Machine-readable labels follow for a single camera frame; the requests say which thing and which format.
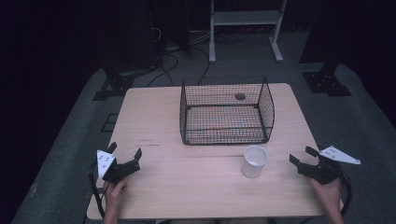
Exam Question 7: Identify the black tape square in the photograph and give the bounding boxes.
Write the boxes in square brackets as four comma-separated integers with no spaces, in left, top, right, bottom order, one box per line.
[100,113,120,133]

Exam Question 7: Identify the white metal stand frame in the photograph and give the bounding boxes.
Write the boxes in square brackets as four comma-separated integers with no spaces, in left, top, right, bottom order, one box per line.
[208,0,288,64]

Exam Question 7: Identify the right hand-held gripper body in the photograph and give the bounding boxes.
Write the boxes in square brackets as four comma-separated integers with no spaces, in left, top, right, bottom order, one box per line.
[297,145,362,186]

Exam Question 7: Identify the person's right hand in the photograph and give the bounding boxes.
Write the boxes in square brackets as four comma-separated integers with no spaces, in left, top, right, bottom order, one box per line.
[309,178,344,216]

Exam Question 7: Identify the black wire mesh basket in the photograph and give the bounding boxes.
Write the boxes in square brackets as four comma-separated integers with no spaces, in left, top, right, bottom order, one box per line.
[178,76,276,147]

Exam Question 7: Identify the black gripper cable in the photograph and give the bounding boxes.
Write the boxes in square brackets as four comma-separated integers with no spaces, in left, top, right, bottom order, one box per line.
[88,158,106,219]
[338,172,353,217]

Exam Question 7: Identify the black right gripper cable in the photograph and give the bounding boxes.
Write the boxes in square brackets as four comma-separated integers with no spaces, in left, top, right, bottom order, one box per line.
[338,172,353,217]

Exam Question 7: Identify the white cup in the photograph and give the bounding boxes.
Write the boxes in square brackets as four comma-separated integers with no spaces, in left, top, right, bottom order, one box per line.
[241,145,269,179]

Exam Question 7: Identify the black stand base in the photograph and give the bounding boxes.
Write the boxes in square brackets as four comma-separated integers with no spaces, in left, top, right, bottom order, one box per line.
[92,65,135,102]
[301,61,353,98]

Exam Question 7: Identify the black floor cables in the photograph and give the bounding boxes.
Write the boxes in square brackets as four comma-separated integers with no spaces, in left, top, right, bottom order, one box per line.
[145,27,247,89]

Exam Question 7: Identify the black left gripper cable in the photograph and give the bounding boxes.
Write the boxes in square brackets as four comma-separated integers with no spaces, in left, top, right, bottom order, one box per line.
[88,158,106,219]

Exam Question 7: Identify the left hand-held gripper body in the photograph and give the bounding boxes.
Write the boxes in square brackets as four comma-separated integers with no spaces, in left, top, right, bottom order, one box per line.
[96,149,141,185]

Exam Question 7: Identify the person's left hand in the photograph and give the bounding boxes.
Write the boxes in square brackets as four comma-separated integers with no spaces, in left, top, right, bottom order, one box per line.
[104,177,129,216]

